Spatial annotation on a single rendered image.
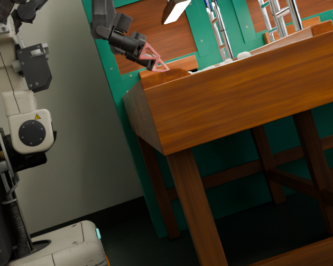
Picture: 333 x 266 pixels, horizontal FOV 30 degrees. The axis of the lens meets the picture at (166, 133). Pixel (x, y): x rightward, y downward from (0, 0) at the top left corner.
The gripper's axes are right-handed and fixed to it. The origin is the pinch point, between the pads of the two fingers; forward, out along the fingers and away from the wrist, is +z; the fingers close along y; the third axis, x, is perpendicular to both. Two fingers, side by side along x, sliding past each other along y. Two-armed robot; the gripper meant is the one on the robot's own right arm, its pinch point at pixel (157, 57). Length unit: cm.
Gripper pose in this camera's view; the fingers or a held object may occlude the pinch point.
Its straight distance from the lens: 246.6
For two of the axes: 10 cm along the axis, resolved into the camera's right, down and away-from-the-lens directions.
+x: -3.9, 9.2, -0.1
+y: -0.9, -0.2, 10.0
